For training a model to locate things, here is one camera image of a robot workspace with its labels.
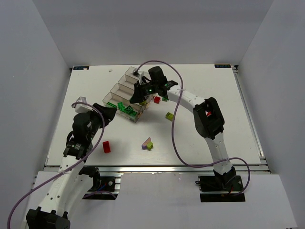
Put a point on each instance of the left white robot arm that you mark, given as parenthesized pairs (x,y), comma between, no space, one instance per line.
(74,178)

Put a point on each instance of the green long lego brick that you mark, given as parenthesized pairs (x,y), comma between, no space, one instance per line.
(129,110)

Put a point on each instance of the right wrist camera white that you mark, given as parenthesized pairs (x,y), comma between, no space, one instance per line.
(139,75)

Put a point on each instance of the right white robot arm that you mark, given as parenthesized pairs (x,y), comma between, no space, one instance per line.
(208,119)

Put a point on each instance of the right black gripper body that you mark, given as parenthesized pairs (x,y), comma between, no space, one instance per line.
(139,89)

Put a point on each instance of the red square lego brick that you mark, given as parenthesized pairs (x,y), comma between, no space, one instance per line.
(157,99)

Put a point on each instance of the lime square lego brick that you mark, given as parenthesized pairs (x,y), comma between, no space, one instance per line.
(169,116)

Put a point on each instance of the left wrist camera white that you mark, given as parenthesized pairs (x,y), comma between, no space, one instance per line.
(82,107)

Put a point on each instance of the blue label left corner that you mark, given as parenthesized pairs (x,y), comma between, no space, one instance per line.
(80,68)

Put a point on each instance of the green lego with number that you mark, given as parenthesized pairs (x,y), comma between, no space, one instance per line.
(133,114)

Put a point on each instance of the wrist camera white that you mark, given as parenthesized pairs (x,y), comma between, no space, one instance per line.
(139,75)
(82,107)

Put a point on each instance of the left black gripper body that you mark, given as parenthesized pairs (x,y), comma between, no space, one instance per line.
(98,112)

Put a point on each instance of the red lego brick front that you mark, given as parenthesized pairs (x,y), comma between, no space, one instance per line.
(106,147)

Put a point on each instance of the clear container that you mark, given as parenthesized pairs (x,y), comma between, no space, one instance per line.
(126,82)
(114,91)
(147,77)
(108,98)

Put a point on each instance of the green square lego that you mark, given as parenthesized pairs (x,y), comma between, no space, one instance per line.
(121,106)

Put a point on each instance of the blue label right corner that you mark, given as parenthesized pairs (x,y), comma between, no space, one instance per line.
(222,66)

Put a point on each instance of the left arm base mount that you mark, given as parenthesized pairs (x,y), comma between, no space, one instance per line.
(104,187)

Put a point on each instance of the blue label corner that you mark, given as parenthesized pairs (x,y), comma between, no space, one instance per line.
(80,68)
(222,66)

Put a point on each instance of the purple and lime lego stack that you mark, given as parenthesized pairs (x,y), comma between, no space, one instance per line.
(148,144)

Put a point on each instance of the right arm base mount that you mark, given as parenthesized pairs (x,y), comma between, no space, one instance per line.
(212,191)

